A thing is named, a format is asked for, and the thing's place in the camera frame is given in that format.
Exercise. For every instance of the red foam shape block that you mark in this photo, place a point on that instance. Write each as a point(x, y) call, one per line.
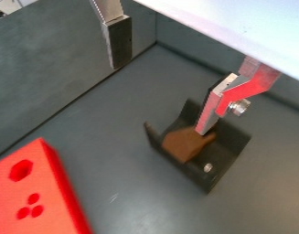
point(38, 202)

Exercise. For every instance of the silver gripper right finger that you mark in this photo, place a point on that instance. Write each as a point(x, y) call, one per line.
point(229, 95)

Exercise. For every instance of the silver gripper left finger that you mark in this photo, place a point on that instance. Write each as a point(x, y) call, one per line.
point(117, 27)

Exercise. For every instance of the black curved fixture bracket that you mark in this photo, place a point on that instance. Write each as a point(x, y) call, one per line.
point(212, 163)

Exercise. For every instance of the brown three prong object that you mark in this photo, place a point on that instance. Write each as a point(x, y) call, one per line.
point(185, 143)

